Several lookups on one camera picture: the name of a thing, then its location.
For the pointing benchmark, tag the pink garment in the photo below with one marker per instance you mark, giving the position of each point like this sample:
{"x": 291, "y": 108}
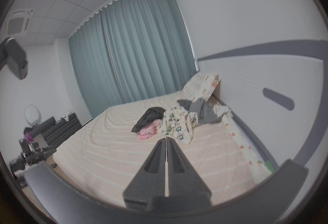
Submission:
{"x": 147, "y": 132}

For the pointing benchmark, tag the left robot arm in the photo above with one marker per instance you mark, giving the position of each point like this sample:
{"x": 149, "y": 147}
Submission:
{"x": 29, "y": 155}

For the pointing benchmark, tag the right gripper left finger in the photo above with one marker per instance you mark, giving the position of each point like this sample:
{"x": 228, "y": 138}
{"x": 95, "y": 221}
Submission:
{"x": 151, "y": 179}

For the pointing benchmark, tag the bed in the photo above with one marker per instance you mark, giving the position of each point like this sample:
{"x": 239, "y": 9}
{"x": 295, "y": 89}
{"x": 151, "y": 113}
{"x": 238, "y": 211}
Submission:
{"x": 107, "y": 141}

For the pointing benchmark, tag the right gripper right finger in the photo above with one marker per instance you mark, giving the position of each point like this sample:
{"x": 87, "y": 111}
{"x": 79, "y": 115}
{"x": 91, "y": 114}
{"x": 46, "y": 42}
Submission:
{"x": 183, "y": 179}

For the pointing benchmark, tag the dark chest of drawers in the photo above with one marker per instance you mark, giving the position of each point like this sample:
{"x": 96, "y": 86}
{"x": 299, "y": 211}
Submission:
{"x": 60, "y": 128}

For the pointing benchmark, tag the black garment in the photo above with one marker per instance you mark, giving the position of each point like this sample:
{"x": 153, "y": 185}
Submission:
{"x": 150, "y": 116}

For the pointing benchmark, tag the white printed pillow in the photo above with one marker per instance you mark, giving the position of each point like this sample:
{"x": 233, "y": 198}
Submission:
{"x": 198, "y": 87}

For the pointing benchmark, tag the ceiling air conditioner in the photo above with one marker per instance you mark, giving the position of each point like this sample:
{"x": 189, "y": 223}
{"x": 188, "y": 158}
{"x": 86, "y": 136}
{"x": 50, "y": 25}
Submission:
{"x": 18, "y": 21}

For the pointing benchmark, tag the dark grey garment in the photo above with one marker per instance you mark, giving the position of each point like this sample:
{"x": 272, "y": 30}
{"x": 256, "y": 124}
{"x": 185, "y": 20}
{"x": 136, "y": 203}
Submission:
{"x": 185, "y": 104}

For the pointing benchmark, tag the round white mirror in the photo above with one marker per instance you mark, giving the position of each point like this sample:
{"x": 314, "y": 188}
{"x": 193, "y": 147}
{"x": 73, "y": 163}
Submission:
{"x": 32, "y": 114}

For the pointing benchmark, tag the white printed pyjama top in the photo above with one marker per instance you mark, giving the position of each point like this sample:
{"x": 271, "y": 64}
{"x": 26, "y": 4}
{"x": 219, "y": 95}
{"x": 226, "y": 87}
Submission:
{"x": 176, "y": 123}

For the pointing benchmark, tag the blue-green curtain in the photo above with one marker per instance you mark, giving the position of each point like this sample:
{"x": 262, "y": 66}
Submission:
{"x": 133, "y": 51}

